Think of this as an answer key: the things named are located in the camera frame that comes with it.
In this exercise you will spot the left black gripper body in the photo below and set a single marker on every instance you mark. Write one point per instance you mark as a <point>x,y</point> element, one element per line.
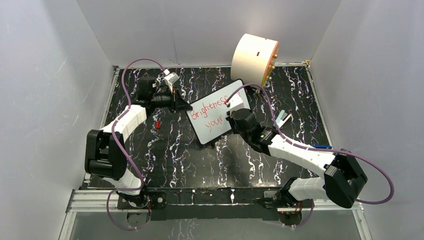
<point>173,101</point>

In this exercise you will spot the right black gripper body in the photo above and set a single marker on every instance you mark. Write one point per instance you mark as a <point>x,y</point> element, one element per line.
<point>247,138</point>

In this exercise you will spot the white whiteboard black frame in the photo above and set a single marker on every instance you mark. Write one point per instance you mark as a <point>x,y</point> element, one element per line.
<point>208,114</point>

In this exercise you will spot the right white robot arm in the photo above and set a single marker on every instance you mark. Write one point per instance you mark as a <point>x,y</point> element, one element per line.
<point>339,178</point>

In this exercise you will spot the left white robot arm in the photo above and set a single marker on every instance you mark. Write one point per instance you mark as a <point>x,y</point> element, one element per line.
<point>105,152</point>

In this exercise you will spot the light blue whiteboard eraser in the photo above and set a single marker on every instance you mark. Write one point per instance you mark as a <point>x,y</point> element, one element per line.
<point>282,118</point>

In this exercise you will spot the white cylindrical drum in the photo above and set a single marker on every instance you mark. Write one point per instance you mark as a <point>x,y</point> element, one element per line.
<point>254,59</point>

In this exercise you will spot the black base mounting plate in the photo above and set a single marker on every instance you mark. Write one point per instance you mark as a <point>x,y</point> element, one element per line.
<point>264,203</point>

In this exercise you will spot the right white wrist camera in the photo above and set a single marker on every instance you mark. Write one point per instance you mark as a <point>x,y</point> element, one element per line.
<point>237,102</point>

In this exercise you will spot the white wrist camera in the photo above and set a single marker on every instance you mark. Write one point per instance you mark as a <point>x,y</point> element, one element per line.
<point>169,79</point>
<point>237,102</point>

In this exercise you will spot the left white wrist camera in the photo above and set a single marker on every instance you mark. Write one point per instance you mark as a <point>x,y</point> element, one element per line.
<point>169,79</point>

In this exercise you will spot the aluminium frame rail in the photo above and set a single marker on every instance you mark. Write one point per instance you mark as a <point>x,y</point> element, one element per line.
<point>96,200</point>

